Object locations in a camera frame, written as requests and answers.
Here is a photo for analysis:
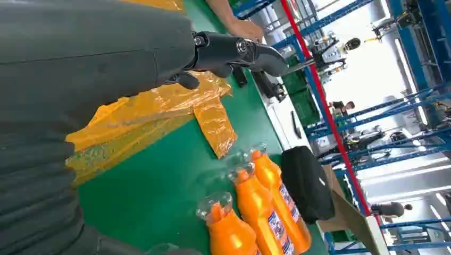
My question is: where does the white flat board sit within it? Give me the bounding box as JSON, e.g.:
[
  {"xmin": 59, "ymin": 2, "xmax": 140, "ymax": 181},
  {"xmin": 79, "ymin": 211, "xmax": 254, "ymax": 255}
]
[{"xmin": 365, "ymin": 215, "xmax": 390, "ymax": 255}]

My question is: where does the black zip case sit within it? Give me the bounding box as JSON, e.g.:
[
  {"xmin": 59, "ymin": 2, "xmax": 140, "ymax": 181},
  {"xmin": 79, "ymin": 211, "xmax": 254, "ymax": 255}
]
[{"xmin": 280, "ymin": 146, "xmax": 337, "ymax": 225}]

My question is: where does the green table mat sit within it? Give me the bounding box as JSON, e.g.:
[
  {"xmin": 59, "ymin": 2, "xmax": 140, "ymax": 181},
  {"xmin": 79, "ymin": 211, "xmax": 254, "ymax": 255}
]
[{"xmin": 76, "ymin": 0, "xmax": 330, "ymax": 255}]

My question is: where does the yellow sheet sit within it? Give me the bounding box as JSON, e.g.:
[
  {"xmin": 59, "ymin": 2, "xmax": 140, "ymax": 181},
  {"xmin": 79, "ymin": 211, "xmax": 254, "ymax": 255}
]
[{"xmin": 65, "ymin": 0, "xmax": 239, "ymax": 187}]

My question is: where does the red pole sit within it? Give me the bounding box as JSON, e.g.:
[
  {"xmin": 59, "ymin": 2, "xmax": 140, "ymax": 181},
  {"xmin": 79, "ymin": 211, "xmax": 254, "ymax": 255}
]
[{"xmin": 279, "ymin": 0, "xmax": 382, "ymax": 227}]

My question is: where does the brown cardboard box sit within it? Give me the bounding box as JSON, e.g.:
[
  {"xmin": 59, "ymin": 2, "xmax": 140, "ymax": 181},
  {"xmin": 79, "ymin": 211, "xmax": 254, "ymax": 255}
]
[{"xmin": 317, "ymin": 163, "xmax": 371, "ymax": 255}]

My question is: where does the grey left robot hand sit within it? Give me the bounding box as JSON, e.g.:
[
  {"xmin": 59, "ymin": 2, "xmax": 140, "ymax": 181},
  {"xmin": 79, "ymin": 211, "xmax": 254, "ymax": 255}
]
[{"xmin": 0, "ymin": 0, "xmax": 290, "ymax": 141}]

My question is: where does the person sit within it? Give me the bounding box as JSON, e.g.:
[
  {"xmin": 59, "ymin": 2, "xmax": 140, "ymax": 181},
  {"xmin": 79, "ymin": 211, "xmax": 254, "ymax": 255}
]
[{"xmin": 329, "ymin": 100, "xmax": 356, "ymax": 117}]

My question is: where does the blue steel rack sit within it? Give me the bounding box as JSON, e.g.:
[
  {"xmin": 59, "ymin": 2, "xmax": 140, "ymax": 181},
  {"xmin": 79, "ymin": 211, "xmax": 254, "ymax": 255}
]
[
  {"xmin": 304, "ymin": 0, "xmax": 451, "ymax": 177},
  {"xmin": 232, "ymin": 0, "xmax": 375, "ymax": 50},
  {"xmin": 324, "ymin": 217, "xmax": 451, "ymax": 255}
]

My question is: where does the green plastic crate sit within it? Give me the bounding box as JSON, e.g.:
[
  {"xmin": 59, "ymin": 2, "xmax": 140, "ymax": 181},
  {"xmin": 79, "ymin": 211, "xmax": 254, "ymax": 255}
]
[
  {"xmin": 290, "ymin": 88, "xmax": 322, "ymax": 128},
  {"xmin": 281, "ymin": 56, "xmax": 310, "ymax": 95}
]

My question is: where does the background humanoid robot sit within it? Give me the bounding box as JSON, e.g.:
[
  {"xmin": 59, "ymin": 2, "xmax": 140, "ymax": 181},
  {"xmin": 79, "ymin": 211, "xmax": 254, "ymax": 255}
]
[{"xmin": 309, "ymin": 31, "xmax": 362, "ymax": 84}]

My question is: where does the person's right hand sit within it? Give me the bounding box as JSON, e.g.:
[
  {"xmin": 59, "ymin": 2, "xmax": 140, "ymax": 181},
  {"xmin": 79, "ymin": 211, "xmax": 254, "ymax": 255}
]
[{"xmin": 225, "ymin": 18, "xmax": 265, "ymax": 44}]

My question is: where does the orange drink bottle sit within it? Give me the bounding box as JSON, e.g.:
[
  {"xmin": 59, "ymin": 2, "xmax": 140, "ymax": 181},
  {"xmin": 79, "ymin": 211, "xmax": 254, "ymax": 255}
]
[
  {"xmin": 246, "ymin": 142, "xmax": 313, "ymax": 255},
  {"xmin": 195, "ymin": 191, "xmax": 262, "ymax": 255},
  {"xmin": 227, "ymin": 162, "xmax": 297, "ymax": 255}
]

